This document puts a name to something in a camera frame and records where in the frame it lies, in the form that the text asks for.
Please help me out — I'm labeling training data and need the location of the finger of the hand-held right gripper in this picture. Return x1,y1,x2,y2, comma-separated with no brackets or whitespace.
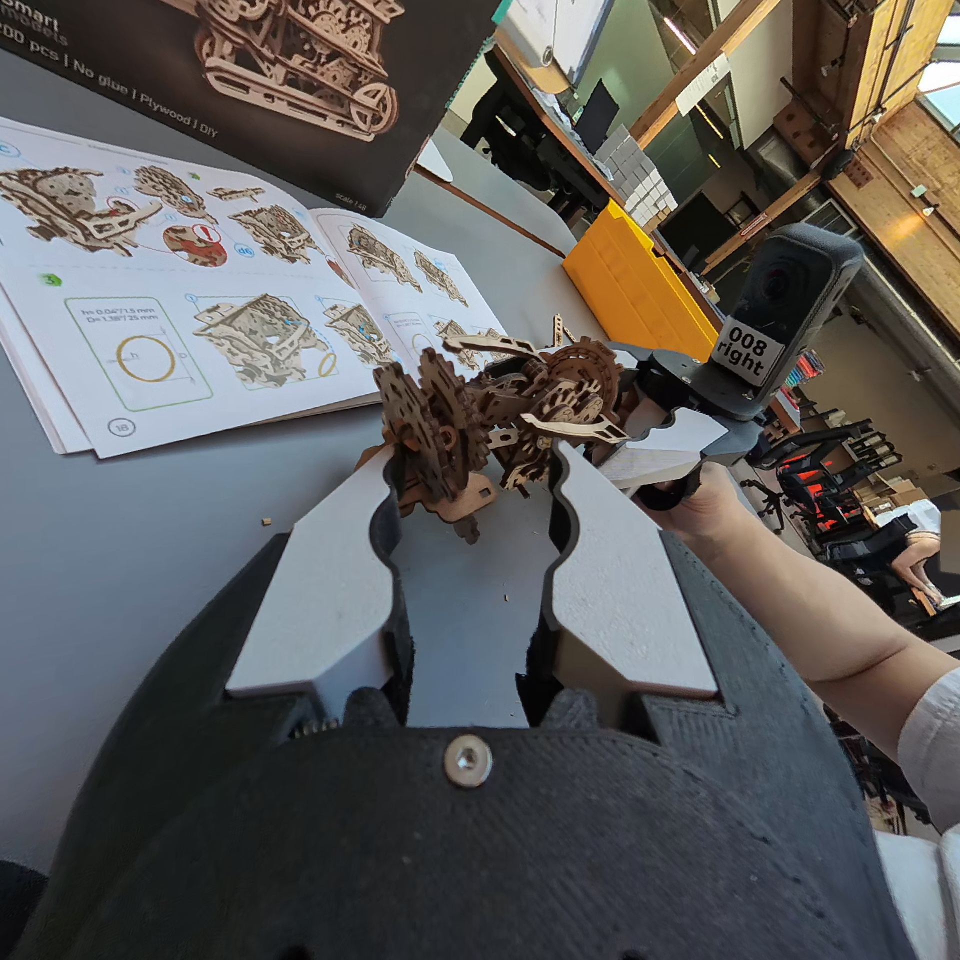
621,386,665,445
596,408,730,496

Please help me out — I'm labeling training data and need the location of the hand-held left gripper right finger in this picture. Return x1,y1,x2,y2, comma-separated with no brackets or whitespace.
540,438,719,735

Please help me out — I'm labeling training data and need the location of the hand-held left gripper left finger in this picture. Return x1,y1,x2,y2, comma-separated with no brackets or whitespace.
225,444,414,725

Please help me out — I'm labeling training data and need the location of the wooden mechanical model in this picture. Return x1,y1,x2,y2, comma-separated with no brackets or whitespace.
468,333,639,492

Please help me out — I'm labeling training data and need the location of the wooden gear assembly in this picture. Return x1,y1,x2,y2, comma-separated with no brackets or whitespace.
352,348,500,545

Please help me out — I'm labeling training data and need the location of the person's right forearm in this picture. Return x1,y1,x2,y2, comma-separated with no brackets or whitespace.
671,510,960,760

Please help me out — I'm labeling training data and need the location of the person's right hand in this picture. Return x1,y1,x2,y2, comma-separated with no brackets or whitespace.
641,463,755,543

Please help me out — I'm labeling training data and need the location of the black office chair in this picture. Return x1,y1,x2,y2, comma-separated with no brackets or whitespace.
750,418,905,541

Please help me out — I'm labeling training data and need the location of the yellow plastic bin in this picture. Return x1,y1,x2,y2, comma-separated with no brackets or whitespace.
562,198,723,365

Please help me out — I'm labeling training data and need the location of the stack of white boxes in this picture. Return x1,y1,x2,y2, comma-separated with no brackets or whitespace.
594,123,680,230

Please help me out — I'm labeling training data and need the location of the black monitor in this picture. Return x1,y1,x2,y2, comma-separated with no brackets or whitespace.
576,77,622,156

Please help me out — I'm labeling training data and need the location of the white paper sheet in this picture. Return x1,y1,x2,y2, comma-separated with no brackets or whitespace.
414,137,456,185

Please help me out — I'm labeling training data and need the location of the open instruction booklet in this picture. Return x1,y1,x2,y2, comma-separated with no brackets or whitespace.
0,116,519,460

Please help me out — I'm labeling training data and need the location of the white box device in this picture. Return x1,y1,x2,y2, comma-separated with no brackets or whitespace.
496,0,618,85

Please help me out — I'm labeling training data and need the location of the dark model kit box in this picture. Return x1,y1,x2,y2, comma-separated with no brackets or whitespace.
0,0,505,219

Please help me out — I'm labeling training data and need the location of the black wrist rest pad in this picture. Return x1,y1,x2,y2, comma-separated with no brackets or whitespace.
0,858,48,960

